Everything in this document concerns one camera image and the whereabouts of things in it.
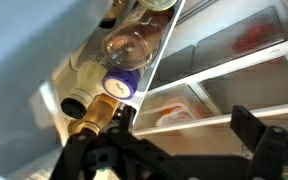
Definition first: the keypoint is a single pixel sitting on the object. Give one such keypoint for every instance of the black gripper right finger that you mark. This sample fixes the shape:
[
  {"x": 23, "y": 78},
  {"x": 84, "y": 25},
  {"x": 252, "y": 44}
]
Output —
[{"x": 277, "y": 153}]

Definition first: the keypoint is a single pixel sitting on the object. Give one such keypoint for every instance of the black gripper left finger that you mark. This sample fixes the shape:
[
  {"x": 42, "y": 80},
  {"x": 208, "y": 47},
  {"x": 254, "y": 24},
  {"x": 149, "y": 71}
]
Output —
[{"x": 110, "y": 156}]

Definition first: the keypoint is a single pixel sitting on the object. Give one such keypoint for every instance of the small glass jar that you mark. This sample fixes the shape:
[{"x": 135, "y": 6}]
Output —
[{"x": 130, "y": 45}]

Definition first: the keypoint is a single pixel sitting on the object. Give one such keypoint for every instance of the amber glass bottle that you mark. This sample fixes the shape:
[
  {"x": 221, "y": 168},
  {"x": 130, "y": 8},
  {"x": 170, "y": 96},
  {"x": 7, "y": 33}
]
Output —
[{"x": 99, "y": 111}]

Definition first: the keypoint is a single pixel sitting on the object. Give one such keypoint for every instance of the small bottle purple-blue cap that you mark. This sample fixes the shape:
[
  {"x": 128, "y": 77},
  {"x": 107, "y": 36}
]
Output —
[{"x": 120, "y": 85}]

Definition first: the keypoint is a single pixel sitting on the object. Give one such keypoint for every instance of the cream bottle with black cap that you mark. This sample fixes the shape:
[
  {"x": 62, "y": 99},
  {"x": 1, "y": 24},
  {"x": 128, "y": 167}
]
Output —
[{"x": 85, "y": 86}]

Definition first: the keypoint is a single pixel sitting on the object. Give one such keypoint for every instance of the white fridge door with shelves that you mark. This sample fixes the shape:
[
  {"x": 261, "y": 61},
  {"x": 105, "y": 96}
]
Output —
[{"x": 17, "y": 66}]

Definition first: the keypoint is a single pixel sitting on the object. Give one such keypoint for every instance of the dark brown bottle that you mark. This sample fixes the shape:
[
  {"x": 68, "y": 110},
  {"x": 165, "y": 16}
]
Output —
[{"x": 114, "y": 13}]

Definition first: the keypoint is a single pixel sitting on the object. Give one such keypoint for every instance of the grey refrigerator body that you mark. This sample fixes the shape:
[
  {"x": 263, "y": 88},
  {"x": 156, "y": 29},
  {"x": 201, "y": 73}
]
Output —
[{"x": 250, "y": 58}]

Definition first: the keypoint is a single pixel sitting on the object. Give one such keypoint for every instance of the red food in drawer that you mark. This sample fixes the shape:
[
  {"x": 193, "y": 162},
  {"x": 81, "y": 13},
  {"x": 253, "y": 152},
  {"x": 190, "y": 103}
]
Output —
[{"x": 254, "y": 36}]

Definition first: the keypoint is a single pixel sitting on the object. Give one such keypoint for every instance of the jar with yellow lid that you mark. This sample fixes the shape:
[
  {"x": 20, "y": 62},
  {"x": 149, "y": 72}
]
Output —
[{"x": 157, "y": 4}]

